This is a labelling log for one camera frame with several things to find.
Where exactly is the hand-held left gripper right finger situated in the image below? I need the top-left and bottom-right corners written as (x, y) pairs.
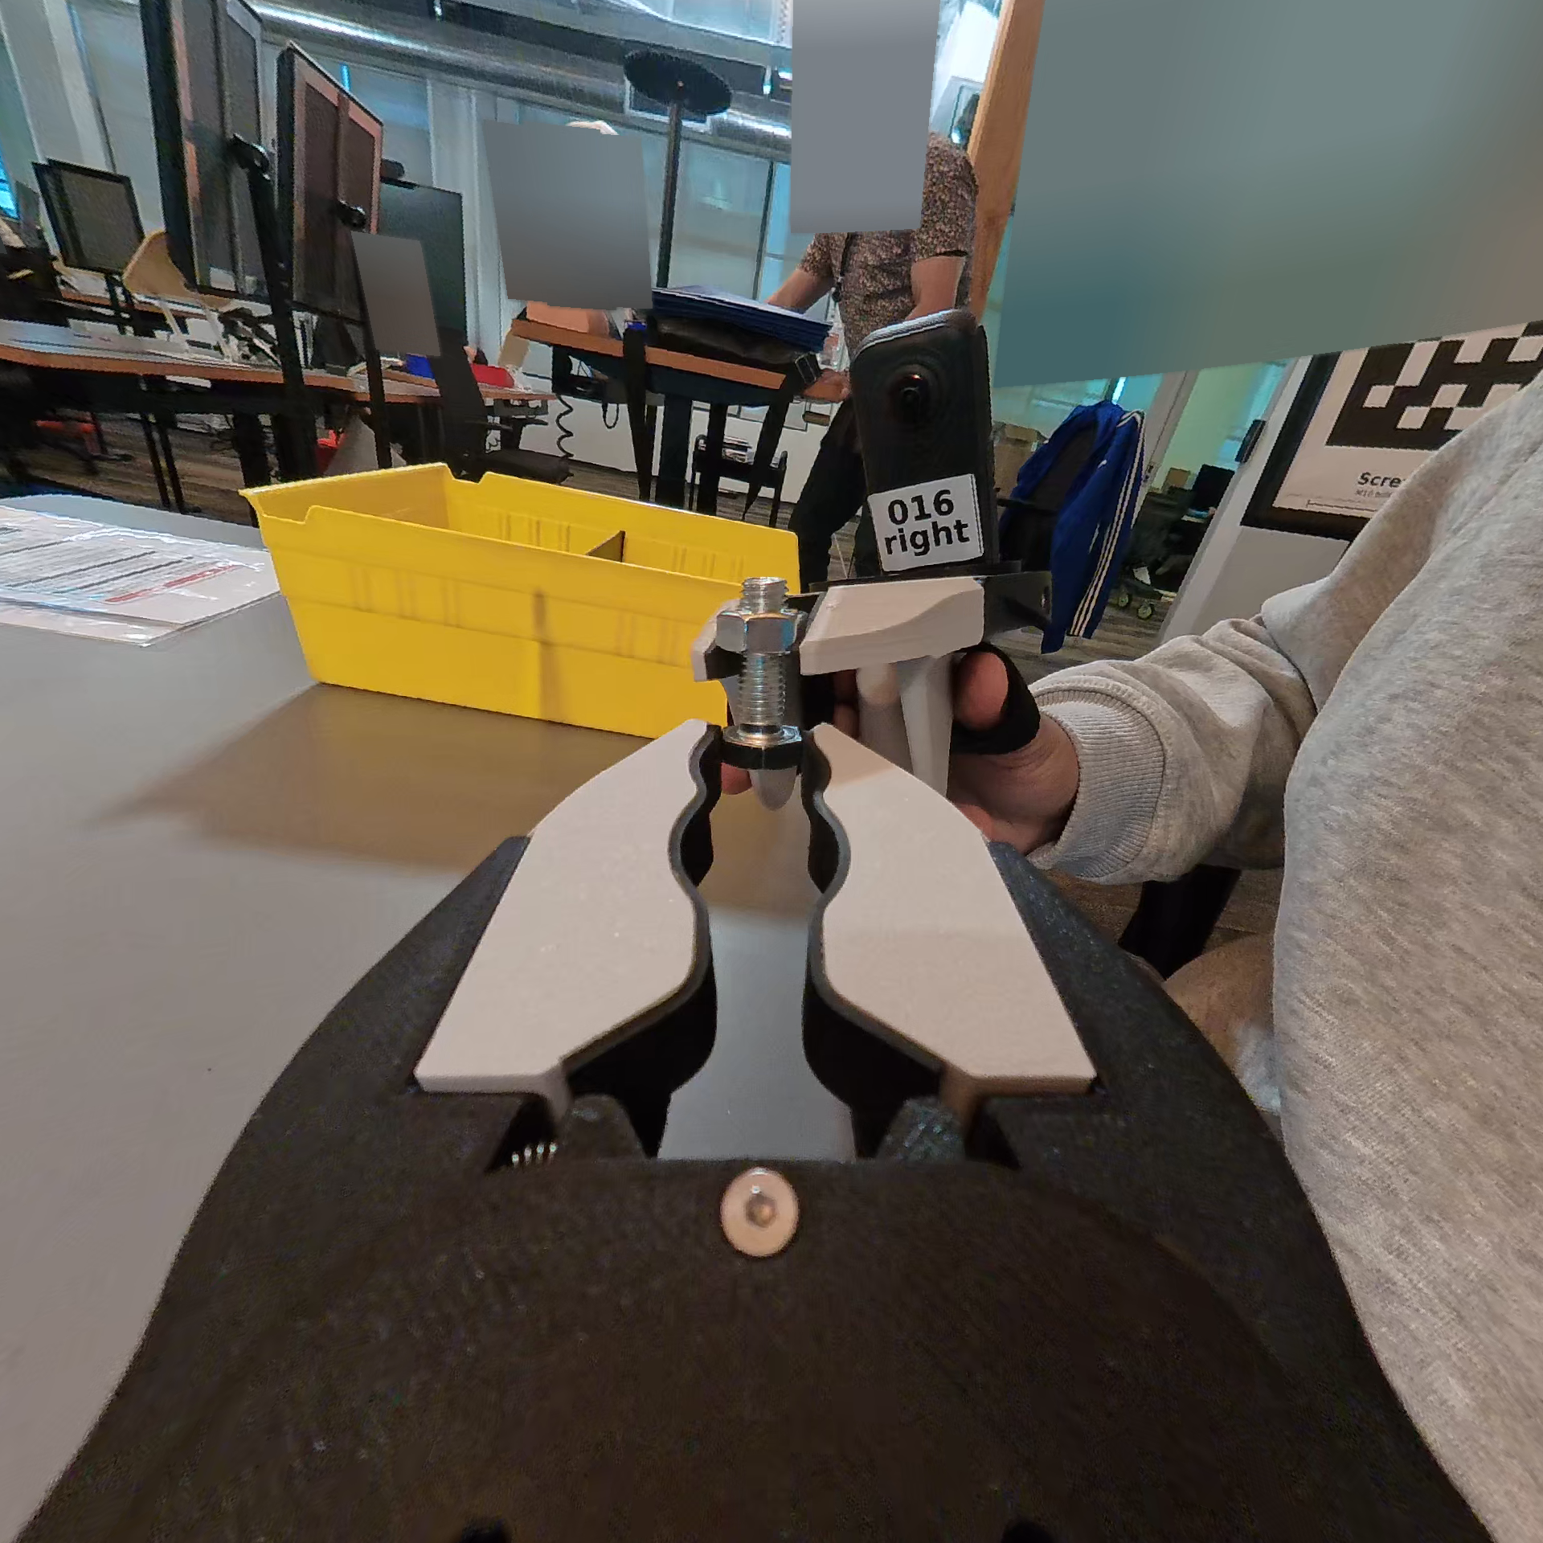
top-left (804, 721), bottom-right (1103, 1120)

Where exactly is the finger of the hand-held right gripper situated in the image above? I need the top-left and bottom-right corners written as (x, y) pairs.
top-left (799, 576), bottom-right (985, 679)
top-left (692, 617), bottom-right (808, 692)

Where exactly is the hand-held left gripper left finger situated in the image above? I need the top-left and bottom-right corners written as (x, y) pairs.
top-left (414, 719), bottom-right (722, 1120)

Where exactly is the steel hex nut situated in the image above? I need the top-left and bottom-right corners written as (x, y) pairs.
top-left (719, 605), bottom-right (808, 663)

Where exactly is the steel bolt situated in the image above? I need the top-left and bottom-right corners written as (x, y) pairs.
top-left (725, 576), bottom-right (808, 753)

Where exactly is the person's right forearm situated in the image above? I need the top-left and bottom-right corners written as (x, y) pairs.
top-left (1028, 609), bottom-right (1328, 887)

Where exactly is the grey desk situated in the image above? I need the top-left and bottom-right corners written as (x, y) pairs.
top-left (0, 489), bottom-right (859, 1543)

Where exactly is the person's right hand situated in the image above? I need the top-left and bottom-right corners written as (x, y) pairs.
top-left (944, 645), bottom-right (1084, 861)

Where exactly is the blue jacket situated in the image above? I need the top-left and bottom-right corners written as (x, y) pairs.
top-left (1004, 400), bottom-right (1150, 645)

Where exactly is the blue folder stack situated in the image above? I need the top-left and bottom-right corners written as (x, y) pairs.
top-left (652, 285), bottom-right (837, 351)

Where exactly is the yellow plastic bin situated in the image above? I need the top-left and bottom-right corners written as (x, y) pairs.
top-left (240, 464), bottom-right (806, 740)

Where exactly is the brown standing table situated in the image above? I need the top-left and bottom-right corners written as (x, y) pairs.
top-left (511, 306), bottom-right (850, 510)

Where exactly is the black office chair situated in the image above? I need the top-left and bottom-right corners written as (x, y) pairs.
top-left (427, 319), bottom-right (577, 484)

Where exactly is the pale bag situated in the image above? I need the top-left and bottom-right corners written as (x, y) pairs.
top-left (328, 416), bottom-right (403, 479)

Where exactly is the black floor lamp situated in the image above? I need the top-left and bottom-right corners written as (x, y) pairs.
top-left (624, 46), bottom-right (736, 296)

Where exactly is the black and white marker poster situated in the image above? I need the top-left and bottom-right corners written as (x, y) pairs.
top-left (1244, 322), bottom-right (1543, 539)

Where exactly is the black monitor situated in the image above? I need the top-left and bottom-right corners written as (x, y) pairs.
top-left (380, 181), bottom-right (471, 354)

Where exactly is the person's grey sweatshirt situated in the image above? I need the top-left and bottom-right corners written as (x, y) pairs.
top-left (1253, 381), bottom-right (1543, 1543)

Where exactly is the printed sheet in clear sleeve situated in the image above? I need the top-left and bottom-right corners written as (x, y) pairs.
top-left (0, 505), bottom-right (282, 649)

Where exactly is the long brown office table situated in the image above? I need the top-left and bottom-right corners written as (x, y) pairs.
top-left (0, 318), bottom-right (557, 514)

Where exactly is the large monitor with mesh rear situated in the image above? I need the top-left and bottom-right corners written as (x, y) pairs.
top-left (275, 41), bottom-right (389, 318)
top-left (143, 0), bottom-right (275, 298)

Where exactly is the plywood chair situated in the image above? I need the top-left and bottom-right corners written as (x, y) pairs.
top-left (121, 230), bottom-right (203, 302)

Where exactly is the small dark monitor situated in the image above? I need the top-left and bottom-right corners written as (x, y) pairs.
top-left (33, 159), bottom-right (149, 277)

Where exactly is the wooden door frame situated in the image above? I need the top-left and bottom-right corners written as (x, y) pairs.
top-left (966, 0), bottom-right (1046, 330)

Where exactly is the silver air duct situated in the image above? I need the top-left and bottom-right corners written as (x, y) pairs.
top-left (247, 0), bottom-right (797, 123)

